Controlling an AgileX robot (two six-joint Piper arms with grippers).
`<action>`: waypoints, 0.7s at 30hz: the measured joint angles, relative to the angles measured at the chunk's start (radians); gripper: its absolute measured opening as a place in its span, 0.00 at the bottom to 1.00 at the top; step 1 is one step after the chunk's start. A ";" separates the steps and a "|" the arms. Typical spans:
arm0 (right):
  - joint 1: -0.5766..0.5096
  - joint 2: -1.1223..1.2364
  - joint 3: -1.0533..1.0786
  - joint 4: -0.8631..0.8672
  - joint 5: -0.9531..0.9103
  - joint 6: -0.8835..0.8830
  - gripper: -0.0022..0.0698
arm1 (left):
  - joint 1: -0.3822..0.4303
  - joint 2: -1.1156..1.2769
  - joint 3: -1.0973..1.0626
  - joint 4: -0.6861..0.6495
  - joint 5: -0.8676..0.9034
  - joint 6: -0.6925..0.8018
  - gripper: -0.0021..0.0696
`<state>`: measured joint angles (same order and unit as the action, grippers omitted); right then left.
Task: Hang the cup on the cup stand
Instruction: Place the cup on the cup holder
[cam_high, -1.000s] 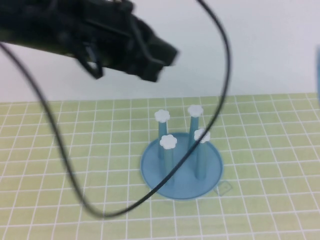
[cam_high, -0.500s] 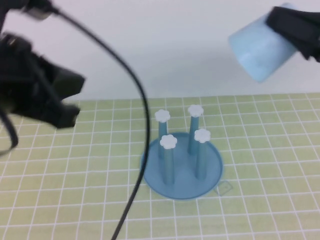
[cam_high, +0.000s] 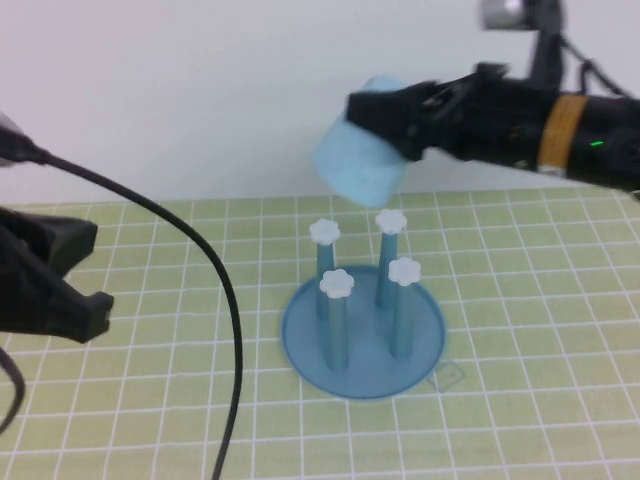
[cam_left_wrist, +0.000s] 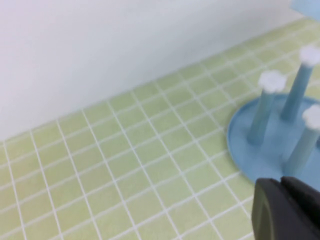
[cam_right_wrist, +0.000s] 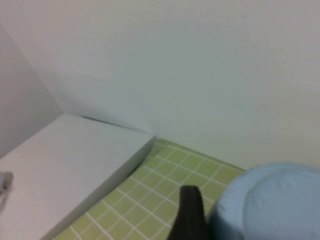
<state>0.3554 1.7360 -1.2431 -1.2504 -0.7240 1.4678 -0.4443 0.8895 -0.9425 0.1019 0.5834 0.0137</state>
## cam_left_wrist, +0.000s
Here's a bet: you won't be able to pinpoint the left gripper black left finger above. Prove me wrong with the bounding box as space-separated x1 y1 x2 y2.
251 177 320 240

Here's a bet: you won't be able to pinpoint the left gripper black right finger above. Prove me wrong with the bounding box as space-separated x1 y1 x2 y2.
281 175 320 211

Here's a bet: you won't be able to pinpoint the light blue plastic cup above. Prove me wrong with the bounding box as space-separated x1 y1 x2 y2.
289 0 320 20

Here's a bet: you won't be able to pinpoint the blue cup stand white caps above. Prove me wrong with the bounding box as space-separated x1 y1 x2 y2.
226 44 320 185

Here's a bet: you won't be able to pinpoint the green checked tablecloth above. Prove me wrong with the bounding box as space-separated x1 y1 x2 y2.
0 17 320 240

